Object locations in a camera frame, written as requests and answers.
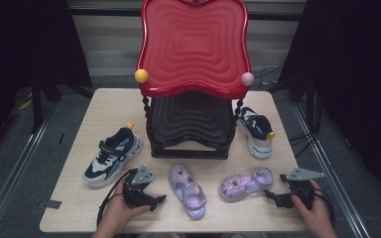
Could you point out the black metal stand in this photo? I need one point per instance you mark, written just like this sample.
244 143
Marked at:
36 102

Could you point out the person's right hand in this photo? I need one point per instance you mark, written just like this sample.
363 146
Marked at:
319 214

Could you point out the black curtain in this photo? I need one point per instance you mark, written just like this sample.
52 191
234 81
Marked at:
23 49
354 82

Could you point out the metal floor rail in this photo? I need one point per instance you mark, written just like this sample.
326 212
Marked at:
10 185
334 185

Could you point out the yellow object on floor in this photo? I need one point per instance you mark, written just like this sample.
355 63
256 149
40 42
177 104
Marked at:
25 105

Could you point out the person's left hand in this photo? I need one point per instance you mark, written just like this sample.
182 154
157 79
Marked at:
120 211

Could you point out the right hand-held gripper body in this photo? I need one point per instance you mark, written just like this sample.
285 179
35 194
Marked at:
302 190

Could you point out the purple sandal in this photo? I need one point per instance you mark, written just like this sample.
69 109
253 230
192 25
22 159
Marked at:
241 185
187 188

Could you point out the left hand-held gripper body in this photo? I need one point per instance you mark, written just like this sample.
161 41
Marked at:
139 183

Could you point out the red and black shoe rack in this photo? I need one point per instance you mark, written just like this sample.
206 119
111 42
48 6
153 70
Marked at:
193 49

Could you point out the navy and white sneaker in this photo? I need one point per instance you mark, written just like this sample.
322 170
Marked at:
112 158
258 132

